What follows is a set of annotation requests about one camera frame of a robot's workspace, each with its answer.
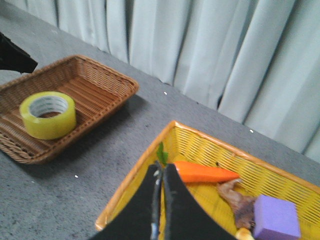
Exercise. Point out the purple foam block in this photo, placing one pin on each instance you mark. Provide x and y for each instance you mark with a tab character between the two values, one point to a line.
275	219

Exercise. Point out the yellow woven basket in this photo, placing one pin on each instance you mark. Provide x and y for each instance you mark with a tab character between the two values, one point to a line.
184	143

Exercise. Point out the white curtain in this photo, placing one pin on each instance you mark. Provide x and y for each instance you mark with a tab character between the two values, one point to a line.
256	62

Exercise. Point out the orange toy carrot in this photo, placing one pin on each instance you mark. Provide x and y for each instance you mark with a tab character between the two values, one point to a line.
196	173

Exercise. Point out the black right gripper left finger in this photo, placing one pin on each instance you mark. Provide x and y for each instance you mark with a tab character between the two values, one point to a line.
140	218

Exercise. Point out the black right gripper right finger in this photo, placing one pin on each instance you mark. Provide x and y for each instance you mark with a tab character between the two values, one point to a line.
185	219

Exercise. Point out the yellow tape roll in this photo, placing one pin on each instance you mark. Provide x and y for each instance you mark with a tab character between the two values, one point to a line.
48	115

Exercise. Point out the beige bread piece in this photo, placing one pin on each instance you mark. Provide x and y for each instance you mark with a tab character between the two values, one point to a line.
244	234

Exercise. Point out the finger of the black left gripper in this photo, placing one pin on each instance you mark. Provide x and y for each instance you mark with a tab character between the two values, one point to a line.
13	58

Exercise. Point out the brown dried leaf object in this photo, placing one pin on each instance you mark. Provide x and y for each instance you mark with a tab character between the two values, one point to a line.
242	206

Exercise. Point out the brown wicker basket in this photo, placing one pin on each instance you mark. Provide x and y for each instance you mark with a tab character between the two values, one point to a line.
98	92

